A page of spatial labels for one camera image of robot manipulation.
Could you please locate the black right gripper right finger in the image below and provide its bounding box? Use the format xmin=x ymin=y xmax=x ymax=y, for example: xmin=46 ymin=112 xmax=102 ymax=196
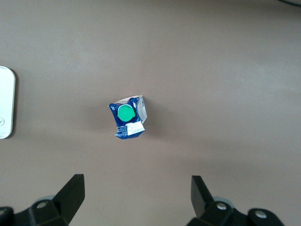
xmin=185 ymin=175 xmax=286 ymax=226

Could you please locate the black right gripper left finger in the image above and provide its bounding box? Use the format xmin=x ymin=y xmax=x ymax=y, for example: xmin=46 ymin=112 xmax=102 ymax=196
xmin=0 ymin=174 xmax=86 ymax=226

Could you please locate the blue milk carton green cap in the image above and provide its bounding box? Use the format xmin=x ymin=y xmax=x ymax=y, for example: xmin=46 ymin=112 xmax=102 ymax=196
xmin=108 ymin=95 xmax=148 ymax=141

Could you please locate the cream rabbit print tray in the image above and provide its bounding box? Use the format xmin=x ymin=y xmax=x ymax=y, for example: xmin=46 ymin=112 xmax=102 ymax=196
xmin=0 ymin=65 xmax=16 ymax=139

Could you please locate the black cable along table edge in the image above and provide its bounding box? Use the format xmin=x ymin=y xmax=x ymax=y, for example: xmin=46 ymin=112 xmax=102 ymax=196
xmin=277 ymin=0 xmax=301 ymax=7

